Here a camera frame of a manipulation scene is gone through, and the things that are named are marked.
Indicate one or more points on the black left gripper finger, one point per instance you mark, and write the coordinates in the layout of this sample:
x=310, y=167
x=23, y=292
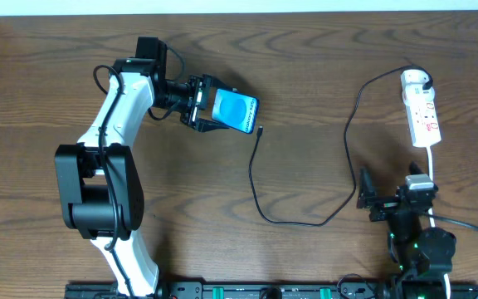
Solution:
x=213, y=82
x=202, y=125

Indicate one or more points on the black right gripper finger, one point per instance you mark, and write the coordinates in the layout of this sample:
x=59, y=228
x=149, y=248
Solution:
x=366, y=188
x=414, y=169

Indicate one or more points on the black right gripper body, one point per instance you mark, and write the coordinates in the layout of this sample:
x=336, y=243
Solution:
x=388, y=203

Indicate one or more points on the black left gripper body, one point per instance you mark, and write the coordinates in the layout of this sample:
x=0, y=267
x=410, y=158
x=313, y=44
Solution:
x=195, y=101

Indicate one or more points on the blue Galaxy smartphone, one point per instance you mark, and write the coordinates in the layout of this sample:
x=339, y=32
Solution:
x=235, y=110

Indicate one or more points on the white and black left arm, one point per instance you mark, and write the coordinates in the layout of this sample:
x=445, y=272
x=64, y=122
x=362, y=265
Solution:
x=100, y=191

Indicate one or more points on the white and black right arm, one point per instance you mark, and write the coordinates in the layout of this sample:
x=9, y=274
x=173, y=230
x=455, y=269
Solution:
x=424, y=255

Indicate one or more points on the white charger adapter plug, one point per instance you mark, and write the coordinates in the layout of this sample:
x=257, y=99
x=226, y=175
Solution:
x=415, y=88

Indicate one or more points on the white power strip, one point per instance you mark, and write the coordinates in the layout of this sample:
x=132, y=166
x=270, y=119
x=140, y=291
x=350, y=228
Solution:
x=423, y=123

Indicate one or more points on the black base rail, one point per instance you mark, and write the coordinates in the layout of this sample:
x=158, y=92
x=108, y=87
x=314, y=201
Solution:
x=198, y=290

